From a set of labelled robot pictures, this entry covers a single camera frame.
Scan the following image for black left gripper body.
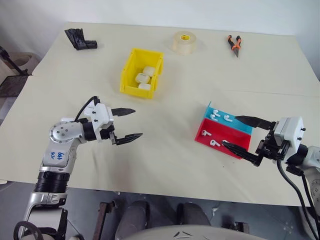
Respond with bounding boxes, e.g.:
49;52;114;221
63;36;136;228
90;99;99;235
99;122;120;146

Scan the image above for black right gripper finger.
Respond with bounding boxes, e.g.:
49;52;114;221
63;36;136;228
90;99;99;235
221;141;259;166
234;115;275;131

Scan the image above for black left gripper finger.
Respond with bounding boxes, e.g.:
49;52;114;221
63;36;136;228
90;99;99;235
111;107;137;118
114;132;144;147

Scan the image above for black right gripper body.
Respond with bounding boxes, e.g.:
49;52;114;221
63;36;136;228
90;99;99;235
254;120;291;167

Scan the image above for yellow plastic bin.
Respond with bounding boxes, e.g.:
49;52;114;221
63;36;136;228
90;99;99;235
119;47;165;100

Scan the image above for blue tray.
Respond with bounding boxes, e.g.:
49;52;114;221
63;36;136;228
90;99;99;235
203;100;254;136

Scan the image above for red tray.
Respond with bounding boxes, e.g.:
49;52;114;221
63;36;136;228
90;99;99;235
194;117;252;160

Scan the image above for orange black pliers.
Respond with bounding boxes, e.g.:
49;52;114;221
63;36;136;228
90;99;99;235
226;34;243;59

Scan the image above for black crumpled glove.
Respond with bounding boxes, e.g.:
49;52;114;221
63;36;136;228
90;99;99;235
64;27;99;52

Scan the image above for rusty brown metal bar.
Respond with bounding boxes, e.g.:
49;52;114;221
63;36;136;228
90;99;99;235
91;200;116;240

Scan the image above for clear tape roll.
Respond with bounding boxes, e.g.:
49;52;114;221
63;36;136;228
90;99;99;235
170;30;199;56

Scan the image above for beige robot body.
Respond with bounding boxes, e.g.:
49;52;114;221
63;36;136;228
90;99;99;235
128;224;255;240

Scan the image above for black mesh tray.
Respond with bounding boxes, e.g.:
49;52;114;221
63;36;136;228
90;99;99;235
0;74;32;99

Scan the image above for beige round stool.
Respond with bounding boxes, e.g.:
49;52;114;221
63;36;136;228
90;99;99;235
0;51;41;76

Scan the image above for black metal stand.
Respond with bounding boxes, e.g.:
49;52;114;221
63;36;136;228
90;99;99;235
0;45;30;76

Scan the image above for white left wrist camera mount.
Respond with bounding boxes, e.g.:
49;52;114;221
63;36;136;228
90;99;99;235
83;102;116;144

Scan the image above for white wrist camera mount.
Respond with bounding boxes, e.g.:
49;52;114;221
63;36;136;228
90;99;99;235
83;102;116;144
273;116;306;154

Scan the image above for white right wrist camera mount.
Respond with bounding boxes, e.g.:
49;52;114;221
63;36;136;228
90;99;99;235
273;116;306;154

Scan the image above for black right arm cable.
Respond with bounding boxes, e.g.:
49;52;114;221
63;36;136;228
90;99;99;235
276;158;320;240

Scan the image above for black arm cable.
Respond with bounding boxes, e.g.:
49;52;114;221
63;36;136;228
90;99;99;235
74;95;101;123
276;158;320;240

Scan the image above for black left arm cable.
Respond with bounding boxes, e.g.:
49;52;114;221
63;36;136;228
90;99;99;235
74;95;101;123

